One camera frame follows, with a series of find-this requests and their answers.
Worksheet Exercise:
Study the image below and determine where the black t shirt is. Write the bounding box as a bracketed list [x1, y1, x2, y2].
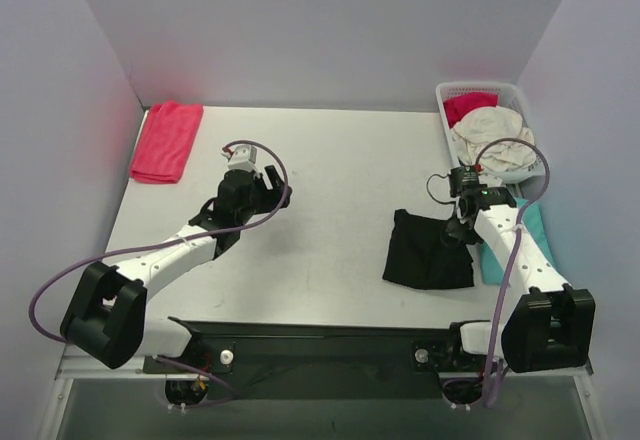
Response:
[382, 209, 474, 291]

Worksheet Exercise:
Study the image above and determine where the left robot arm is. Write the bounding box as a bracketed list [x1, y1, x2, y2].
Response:
[60, 165, 292, 372]

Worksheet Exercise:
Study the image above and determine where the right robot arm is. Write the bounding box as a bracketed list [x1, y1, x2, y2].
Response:
[442, 166, 595, 373]

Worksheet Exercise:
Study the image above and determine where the folded teal t shirt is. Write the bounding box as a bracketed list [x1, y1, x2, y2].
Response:
[477, 197, 560, 286]

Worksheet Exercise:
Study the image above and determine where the cream t shirt in basket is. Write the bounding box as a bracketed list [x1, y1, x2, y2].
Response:
[451, 106, 536, 172]

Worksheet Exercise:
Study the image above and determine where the red t shirt in basket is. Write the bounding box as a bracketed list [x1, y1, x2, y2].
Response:
[443, 92, 499, 129]

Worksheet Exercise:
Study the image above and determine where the folded pink t shirt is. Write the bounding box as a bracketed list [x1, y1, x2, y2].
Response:
[129, 101, 204, 184]

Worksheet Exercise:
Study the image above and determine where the white laundry basket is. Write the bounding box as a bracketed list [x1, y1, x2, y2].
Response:
[436, 80, 544, 184]

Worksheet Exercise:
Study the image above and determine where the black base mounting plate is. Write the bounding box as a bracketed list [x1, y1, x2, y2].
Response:
[143, 321, 485, 406]

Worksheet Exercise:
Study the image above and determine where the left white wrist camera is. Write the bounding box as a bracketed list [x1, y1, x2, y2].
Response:
[221, 144, 257, 174]

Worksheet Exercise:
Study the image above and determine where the aluminium rail frame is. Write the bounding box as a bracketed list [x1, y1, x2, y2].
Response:
[38, 349, 610, 439]

